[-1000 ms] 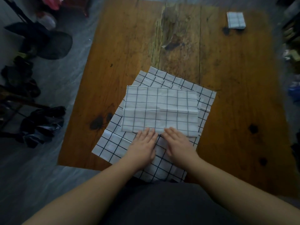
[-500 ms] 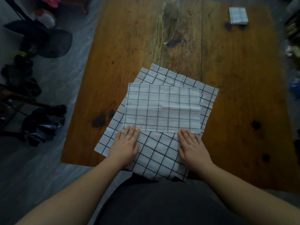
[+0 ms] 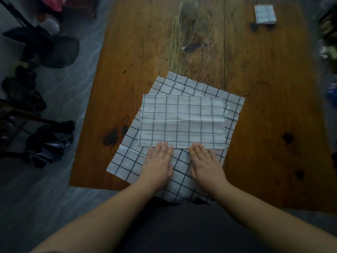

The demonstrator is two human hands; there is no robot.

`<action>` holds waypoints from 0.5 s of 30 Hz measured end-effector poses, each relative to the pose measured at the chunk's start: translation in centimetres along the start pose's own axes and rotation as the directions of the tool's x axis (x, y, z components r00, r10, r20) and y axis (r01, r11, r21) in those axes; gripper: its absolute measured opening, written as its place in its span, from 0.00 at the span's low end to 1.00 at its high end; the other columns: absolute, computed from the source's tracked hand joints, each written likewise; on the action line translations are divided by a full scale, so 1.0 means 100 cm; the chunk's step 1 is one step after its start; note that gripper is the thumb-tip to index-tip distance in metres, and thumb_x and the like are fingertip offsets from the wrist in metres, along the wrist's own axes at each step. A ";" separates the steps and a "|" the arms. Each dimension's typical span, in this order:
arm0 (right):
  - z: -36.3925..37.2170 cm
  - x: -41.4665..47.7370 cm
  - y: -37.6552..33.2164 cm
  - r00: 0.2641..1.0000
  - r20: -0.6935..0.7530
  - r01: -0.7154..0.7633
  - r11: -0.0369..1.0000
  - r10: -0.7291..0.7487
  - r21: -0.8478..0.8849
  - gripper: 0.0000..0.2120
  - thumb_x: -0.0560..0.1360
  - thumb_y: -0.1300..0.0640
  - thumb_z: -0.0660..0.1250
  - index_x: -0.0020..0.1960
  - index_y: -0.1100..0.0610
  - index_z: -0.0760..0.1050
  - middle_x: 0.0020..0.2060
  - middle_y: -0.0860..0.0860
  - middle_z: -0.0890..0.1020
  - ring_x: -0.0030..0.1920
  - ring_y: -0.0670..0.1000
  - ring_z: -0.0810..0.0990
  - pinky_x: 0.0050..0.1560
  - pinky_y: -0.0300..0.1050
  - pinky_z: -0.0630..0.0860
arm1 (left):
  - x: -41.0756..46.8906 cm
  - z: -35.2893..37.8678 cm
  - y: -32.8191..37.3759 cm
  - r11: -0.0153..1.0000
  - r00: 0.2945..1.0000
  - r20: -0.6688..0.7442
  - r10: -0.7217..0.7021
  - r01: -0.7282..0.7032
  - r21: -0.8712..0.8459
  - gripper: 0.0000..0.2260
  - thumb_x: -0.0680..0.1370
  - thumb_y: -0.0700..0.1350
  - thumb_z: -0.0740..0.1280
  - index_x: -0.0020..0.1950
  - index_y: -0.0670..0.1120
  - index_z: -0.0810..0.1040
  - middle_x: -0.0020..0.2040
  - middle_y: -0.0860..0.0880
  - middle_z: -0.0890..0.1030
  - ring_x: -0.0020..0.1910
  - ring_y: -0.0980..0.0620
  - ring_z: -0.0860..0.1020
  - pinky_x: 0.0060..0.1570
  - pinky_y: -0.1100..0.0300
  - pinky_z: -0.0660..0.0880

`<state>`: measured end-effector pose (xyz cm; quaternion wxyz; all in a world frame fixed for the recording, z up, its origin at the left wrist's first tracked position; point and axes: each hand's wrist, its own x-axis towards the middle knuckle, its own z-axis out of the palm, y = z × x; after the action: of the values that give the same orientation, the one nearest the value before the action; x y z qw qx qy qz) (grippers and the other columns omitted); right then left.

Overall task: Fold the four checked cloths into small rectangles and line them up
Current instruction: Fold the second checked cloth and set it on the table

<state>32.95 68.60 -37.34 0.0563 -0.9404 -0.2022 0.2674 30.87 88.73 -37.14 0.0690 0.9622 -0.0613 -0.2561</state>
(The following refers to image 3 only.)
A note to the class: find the person's left hand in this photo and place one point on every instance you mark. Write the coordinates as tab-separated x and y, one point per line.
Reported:
158	168

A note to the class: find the person's right hand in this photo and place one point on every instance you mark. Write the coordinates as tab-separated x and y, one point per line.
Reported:
208	171

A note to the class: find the person's right forearm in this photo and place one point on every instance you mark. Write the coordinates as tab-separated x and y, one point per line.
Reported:
276	221

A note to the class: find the person's left forearm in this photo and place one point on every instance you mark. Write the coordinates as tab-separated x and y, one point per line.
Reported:
100	221

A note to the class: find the person's black top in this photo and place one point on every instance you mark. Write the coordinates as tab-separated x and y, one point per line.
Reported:
184	229

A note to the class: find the black blue bag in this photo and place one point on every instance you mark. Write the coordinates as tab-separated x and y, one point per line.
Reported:
50	144

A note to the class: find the black backpack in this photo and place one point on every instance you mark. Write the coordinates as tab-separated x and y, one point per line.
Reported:
335	160

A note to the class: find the blue plastic bag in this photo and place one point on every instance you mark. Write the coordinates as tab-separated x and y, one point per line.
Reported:
332	96

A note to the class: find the black standing fan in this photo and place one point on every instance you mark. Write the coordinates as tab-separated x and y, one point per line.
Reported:
60	51

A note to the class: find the pile of packaging scraps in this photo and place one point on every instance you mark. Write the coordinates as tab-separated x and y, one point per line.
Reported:
329	39

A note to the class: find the pink plastic bag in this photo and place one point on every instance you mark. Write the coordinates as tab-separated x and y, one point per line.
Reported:
54	3

